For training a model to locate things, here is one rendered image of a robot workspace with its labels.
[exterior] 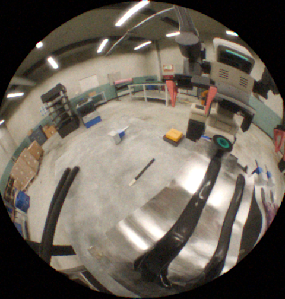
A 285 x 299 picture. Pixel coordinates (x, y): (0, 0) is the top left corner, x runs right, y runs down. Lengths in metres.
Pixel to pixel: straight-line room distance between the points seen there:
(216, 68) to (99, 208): 0.79
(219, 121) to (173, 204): 0.55
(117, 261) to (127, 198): 0.20
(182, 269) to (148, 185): 0.25
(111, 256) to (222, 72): 0.79
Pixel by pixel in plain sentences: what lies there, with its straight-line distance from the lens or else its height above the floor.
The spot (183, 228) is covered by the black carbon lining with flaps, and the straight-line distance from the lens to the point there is 0.18.
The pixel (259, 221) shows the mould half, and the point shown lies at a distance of 0.40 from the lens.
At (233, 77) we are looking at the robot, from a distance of 0.60.
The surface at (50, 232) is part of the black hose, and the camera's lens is 0.37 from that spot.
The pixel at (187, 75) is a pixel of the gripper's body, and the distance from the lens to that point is 0.27.
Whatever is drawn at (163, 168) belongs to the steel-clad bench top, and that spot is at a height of 0.80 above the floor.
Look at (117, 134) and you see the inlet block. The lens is 0.45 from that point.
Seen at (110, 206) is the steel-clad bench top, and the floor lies 0.80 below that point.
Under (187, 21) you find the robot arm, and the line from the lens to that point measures 0.42.
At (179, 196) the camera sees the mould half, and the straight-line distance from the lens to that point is 0.20.
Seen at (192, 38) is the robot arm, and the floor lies 1.20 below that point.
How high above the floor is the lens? 1.08
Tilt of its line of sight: 45 degrees down
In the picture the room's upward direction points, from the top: 11 degrees counter-clockwise
